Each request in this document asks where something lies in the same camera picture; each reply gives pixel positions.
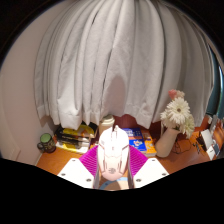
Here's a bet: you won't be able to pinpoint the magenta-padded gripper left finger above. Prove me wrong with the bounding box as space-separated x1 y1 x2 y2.
57 144 101 190

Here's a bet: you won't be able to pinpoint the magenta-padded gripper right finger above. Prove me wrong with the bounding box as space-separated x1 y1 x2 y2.
127 144 170 190

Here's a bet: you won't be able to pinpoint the pink computer mouse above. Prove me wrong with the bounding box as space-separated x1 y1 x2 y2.
97 124 130 182

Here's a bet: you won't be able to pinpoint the yellow and white book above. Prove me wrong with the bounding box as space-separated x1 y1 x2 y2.
55 141 92 155

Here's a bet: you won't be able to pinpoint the orange book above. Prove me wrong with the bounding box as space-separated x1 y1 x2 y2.
141 129 158 158

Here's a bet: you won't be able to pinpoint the thick dark book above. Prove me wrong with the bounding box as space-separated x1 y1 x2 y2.
55 134 92 148

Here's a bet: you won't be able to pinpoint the white ceramic vase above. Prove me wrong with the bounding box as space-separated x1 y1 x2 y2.
154 127 181 159

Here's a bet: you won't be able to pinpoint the blue book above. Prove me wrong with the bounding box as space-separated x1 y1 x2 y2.
121 127 148 153

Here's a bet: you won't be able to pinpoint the dark mug with green inside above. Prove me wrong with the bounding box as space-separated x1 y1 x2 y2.
36 132 57 154

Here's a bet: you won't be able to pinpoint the white box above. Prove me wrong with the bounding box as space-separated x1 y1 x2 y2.
199 128 215 152

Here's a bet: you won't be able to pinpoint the white and pink flowers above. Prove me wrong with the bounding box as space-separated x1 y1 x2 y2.
159 88 196 140

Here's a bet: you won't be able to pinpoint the dark window pane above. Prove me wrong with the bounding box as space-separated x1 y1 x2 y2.
205 46 224 118

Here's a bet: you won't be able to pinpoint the white pleated curtain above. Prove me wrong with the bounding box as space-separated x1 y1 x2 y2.
34 0 218 131

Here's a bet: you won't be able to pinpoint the black cable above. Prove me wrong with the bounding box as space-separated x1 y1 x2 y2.
173 138 201 156

